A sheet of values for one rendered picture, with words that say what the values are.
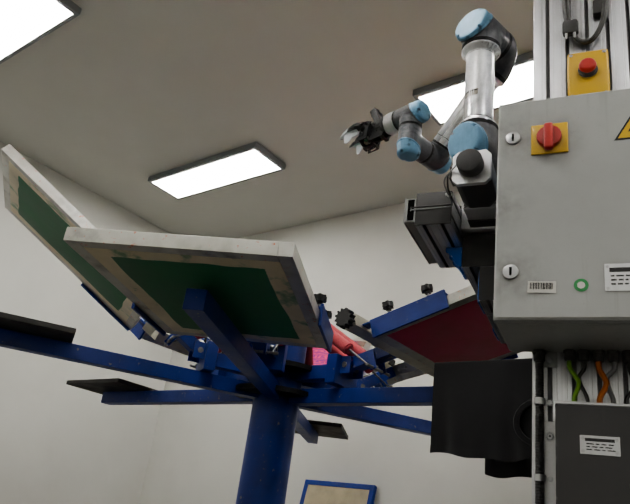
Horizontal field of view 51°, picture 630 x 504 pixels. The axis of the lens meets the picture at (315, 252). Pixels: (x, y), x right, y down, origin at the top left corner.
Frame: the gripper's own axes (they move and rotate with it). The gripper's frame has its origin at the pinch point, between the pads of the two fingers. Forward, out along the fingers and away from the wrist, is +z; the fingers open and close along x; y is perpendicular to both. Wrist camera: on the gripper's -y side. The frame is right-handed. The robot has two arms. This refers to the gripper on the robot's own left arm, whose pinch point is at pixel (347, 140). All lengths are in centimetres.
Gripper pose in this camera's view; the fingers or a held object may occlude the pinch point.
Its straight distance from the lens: 240.8
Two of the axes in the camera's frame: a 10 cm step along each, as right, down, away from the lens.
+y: -2.3, 8.5, -4.7
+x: 7.0, 4.8, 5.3
